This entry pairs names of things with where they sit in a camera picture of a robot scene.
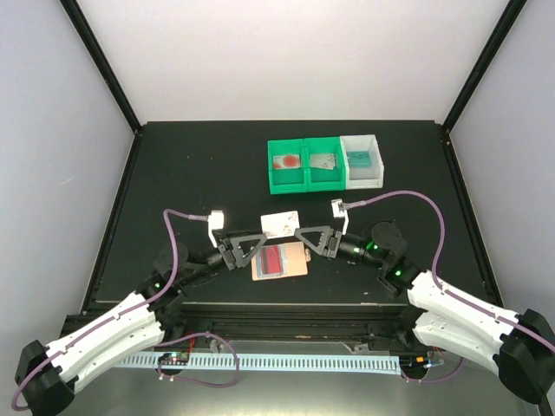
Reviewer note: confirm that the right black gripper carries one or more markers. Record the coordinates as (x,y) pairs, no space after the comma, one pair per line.
(323,248)

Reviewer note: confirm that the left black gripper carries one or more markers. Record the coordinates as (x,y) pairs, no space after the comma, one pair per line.
(229,238)

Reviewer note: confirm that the red card black stripe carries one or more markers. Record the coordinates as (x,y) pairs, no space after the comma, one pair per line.
(270,262)

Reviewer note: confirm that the white card red ornament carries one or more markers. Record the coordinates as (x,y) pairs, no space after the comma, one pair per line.
(280,225)

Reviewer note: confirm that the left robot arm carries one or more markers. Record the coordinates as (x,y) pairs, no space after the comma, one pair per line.
(48,376)

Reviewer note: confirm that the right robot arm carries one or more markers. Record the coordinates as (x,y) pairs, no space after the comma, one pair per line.
(518,348)

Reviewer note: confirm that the grey patterned card in bin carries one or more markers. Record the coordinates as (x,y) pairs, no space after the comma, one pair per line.
(323,161)

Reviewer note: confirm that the red circle card in bin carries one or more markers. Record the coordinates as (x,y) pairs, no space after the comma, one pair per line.
(286,161)

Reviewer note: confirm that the teal card in bin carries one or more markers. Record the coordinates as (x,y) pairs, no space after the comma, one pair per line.
(359,159)

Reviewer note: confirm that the middle green bin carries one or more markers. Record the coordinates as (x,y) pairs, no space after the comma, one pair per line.
(325,180)

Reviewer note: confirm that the green bin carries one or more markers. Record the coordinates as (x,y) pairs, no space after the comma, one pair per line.
(325,180)
(287,181)

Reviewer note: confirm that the left green bin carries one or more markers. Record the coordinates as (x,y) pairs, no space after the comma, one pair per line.
(287,181)

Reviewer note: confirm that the white bin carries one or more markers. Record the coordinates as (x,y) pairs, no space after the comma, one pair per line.
(364,168)

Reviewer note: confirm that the left small circuit board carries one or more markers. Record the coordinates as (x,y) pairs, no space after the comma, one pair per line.
(173,359)

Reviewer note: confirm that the small circuit board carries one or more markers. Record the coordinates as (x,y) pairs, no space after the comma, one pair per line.
(418,362)
(173,359)

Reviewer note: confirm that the right small circuit board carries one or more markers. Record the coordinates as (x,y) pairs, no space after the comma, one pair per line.
(418,362)

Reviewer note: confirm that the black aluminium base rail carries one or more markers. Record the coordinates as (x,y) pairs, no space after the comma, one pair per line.
(266,322)

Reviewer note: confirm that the white slotted cable duct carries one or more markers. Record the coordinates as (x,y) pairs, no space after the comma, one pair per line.
(313,363)

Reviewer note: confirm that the left black frame post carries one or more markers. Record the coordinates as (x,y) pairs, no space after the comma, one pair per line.
(83,29)

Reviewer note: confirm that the black frame post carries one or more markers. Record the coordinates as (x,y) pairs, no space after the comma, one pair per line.
(502,28)
(83,29)

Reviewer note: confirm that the right black frame post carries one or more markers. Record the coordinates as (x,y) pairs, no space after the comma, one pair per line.
(502,28)

